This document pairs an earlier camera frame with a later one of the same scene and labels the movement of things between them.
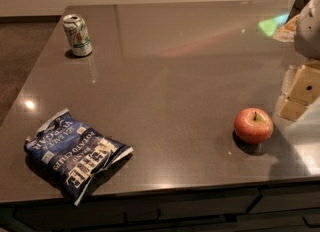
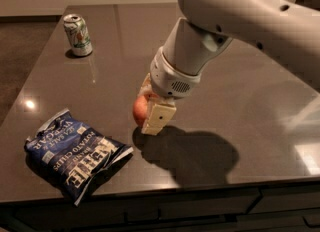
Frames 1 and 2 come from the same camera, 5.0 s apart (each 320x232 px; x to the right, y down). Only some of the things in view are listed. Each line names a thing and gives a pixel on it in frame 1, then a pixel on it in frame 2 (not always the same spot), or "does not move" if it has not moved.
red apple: x=253 y=125 -> x=140 y=107
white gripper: x=309 y=31 -> x=167 y=77
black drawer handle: x=142 y=221 does not move
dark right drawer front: x=282 y=198 does not move
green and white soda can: x=78 y=35 does not move
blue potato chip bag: x=70 y=154 does not move
